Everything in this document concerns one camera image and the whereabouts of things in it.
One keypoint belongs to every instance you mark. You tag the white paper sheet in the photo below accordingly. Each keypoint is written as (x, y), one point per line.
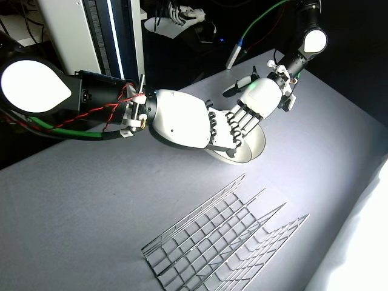
(163, 27)

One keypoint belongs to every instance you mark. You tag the black box with blue light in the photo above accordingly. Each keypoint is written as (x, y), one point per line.
(206, 33)

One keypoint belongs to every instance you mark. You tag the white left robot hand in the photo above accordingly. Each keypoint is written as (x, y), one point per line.
(263, 95)

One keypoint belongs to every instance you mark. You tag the white robot torso column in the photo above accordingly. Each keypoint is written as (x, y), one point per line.
(69, 36)

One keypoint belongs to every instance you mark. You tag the spare white robot hand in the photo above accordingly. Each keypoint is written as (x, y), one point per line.
(188, 12)

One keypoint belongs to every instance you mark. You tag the silver adapter with blue plug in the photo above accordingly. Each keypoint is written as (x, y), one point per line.
(235, 56)

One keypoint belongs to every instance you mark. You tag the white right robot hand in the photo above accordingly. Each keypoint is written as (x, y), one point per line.
(179, 118)

